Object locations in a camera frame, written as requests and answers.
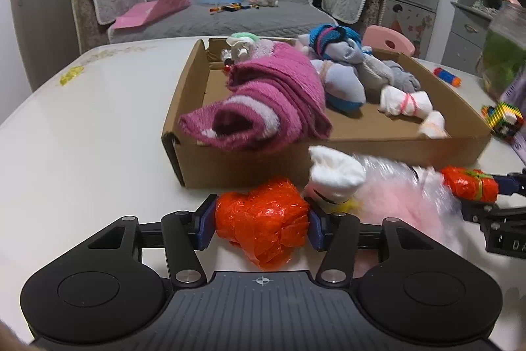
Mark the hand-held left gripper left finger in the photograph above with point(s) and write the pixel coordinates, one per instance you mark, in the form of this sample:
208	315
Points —
207	219

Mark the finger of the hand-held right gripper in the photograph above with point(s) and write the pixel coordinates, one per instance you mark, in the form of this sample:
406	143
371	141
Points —
493	214
507	184

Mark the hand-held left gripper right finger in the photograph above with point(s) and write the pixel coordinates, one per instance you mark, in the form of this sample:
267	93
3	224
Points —
315	229

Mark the red gift box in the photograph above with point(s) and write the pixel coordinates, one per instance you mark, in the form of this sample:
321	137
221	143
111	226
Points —
468	184

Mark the orange ball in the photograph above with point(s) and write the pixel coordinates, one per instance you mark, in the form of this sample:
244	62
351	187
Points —
263	219

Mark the cardboard box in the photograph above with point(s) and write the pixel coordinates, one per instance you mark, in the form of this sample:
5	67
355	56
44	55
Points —
246	166

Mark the large grey sock bundle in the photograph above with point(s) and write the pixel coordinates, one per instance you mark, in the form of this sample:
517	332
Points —
390	75

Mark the green and white sock roll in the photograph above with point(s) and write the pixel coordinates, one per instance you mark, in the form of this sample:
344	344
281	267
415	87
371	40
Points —
242	36

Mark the blue knit sock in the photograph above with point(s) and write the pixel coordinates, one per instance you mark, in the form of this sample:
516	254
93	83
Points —
328	36

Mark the white desktop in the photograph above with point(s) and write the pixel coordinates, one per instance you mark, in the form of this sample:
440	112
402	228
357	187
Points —
82	170

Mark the colourful block cube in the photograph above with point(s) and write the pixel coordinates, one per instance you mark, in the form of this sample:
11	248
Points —
503	120

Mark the purple water bottle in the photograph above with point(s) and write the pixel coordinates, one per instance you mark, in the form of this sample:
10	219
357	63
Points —
521	120

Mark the small white sock roll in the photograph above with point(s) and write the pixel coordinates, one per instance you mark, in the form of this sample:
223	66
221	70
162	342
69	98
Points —
431	125

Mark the colourful block stick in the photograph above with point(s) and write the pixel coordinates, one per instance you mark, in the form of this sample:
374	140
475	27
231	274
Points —
448	75

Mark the glass jar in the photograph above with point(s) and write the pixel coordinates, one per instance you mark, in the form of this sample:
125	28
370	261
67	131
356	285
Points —
501	55

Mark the white sock with red band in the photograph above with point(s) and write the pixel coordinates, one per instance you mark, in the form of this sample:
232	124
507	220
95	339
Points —
400	100

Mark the white and blue sock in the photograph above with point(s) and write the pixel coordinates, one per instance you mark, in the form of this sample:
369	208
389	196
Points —
341	88

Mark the magenta striped sock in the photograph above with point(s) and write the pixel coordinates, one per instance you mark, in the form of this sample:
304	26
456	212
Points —
279	88

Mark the grey cabinet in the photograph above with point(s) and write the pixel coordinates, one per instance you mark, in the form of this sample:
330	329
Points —
464	30

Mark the yellow wrapper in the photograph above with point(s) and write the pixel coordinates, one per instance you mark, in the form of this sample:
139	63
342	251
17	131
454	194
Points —
72	75

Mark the orange and black toy pieces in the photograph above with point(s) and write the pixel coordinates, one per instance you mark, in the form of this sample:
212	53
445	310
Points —
232	7

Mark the pink bag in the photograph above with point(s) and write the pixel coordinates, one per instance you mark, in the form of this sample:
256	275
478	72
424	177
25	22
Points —
156	5

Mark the white standing air conditioner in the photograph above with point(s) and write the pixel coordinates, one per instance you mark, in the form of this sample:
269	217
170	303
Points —
45	5

